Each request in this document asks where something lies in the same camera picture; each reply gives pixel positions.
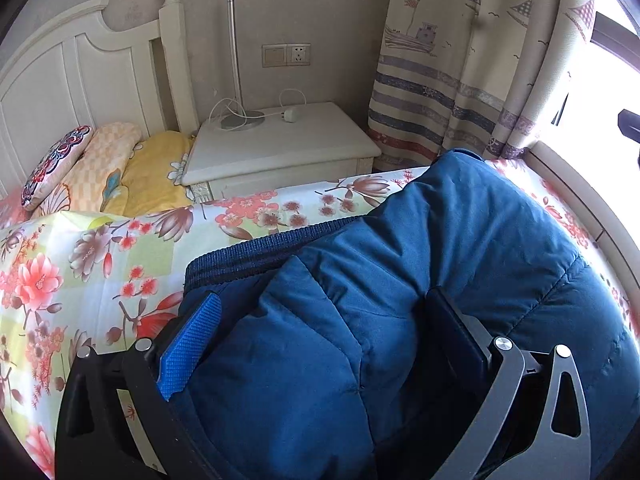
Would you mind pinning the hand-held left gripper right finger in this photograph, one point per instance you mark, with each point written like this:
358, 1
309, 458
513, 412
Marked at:
462, 340

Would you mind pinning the beige window sill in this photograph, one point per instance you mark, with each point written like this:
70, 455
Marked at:
590, 195

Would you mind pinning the embroidered patterned cushion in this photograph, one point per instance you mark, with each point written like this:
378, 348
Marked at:
55, 165

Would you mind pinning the orange checkered pillow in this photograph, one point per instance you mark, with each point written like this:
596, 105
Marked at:
102, 160

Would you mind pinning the wall power socket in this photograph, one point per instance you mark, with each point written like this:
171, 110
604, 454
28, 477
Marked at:
299, 54

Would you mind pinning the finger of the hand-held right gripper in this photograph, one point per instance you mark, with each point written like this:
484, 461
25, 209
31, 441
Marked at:
629, 122

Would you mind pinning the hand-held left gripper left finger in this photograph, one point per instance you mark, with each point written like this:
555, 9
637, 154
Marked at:
187, 350

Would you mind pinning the beige boat print curtain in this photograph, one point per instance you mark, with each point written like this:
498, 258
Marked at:
450, 60

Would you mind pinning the window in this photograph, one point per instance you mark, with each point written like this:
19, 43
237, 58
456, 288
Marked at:
610, 90

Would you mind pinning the white nightstand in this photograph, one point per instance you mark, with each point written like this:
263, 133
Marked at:
285, 150

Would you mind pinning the blue padded jacket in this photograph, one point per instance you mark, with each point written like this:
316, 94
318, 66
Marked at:
400, 270

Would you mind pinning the white wooden headboard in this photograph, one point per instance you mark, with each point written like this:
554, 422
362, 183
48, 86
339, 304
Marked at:
55, 80

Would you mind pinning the wall light switch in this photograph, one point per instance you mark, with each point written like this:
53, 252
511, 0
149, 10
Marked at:
274, 55

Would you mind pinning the silver desk lamp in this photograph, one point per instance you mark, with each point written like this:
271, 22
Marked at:
234, 60

